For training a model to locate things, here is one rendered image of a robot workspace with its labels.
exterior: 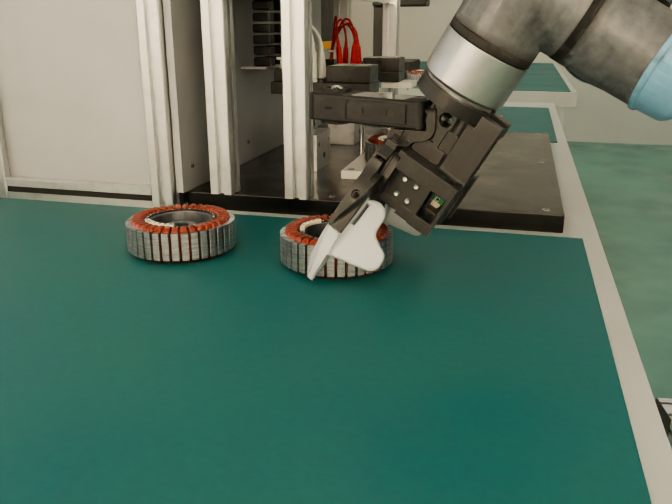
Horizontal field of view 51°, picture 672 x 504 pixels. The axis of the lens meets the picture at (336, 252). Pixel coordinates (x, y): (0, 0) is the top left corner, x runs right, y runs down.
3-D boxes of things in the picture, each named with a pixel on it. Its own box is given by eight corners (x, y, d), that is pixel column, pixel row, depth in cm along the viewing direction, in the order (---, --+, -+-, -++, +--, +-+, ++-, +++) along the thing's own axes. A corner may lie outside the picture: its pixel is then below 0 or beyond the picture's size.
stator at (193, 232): (184, 227, 82) (182, 196, 80) (257, 244, 76) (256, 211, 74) (105, 252, 73) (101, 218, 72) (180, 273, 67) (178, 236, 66)
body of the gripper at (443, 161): (421, 244, 61) (498, 129, 55) (344, 188, 63) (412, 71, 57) (447, 223, 68) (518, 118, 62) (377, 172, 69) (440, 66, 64)
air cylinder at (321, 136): (330, 162, 109) (330, 127, 108) (317, 171, 102) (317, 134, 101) (300, 160, 111) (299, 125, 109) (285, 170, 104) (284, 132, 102)
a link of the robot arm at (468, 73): (437, 21, 55) (466, 21, 62) (408, 72, 57) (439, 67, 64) (516, 73, 54) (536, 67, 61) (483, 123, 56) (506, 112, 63)
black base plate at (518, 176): (547, 144, 139) (548, 132, 138) (563, 233, 80) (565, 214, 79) (320, 134, 150) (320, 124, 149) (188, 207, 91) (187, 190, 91)
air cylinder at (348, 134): (363, 138, 132) (364, 109, 130) (355, 145, 125) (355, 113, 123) (337, 137, 133) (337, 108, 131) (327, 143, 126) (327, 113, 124)
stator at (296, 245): (408, 253, 72) (409, 219, 71) (365, 289, 63) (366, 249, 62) (312, 239, 77) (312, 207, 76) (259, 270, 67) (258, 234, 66)
